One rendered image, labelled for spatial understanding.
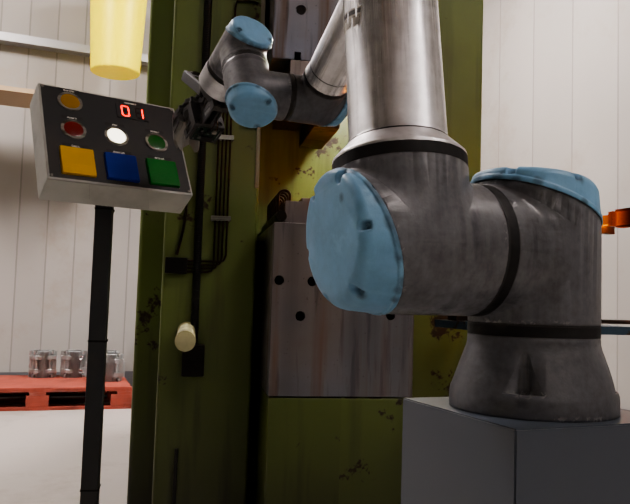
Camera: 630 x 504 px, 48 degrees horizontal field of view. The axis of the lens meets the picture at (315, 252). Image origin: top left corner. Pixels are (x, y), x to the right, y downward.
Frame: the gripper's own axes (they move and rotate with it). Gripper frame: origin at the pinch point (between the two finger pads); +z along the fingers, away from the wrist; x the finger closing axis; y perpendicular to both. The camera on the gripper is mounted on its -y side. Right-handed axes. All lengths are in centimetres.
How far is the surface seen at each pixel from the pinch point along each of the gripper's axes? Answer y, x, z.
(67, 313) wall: -154, 88, 371
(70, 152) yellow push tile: -1.0, -21.7, 10.3
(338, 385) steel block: 50, 46, 27
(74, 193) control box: 6.3, -20.1, 15.3
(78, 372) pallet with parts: -94, 82, 342
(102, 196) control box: 6.3, -13.8, 15.3
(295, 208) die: 5.0, 37.7, 13.1
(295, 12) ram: -42, 36, -13
